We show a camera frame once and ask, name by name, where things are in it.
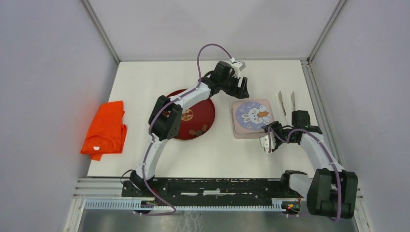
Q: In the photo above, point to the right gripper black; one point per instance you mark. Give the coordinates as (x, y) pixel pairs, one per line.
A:
(275, 124)

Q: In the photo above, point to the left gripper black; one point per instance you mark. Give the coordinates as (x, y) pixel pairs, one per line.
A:
(240, 93)

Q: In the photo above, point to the square metal tray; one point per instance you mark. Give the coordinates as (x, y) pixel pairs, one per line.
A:
(262, 104)

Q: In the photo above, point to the metal serving tongs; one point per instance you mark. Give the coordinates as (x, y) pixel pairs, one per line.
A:
(286, 105)

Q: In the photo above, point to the round red plate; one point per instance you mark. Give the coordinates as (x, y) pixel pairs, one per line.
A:
(197, 120)

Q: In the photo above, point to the pink divided chocolate box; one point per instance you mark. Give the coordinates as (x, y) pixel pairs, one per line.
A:
(248, 123)

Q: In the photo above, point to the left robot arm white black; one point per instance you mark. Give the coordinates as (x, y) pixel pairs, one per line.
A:
(165, 119)

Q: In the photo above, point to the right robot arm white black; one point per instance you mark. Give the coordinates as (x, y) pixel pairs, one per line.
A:
(332, 191)

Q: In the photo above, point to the orange cloth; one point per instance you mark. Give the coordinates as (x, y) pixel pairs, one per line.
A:
(107, 132)

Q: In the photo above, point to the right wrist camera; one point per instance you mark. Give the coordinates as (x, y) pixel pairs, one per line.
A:
(268, 143)

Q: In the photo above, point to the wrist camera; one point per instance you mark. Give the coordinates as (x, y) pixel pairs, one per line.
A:
(268, 143)
(237, 66)

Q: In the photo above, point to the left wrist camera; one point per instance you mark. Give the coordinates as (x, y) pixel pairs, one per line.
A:
(237, 66)

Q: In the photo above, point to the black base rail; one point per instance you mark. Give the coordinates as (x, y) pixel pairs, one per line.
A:
(213, 191)

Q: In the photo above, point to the white toothed cable strip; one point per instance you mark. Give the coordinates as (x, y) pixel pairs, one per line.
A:
(115, 204)

